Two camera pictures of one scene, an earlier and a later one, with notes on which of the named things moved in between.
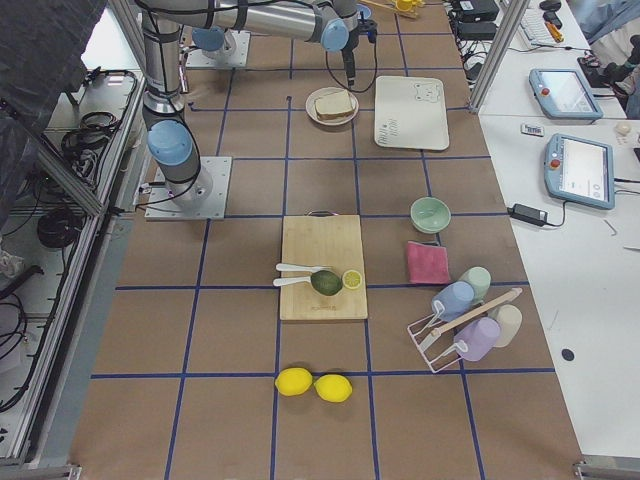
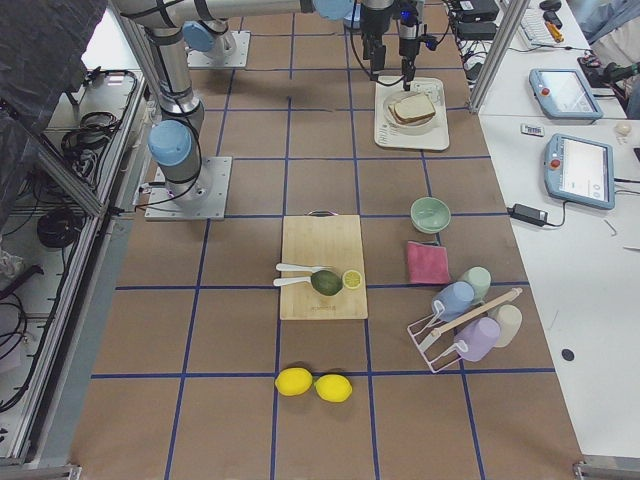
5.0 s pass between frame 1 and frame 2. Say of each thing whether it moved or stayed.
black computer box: stayed
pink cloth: stayed
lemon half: stayed
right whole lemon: stayed
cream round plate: moved
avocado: stayed
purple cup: stayed
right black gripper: moved
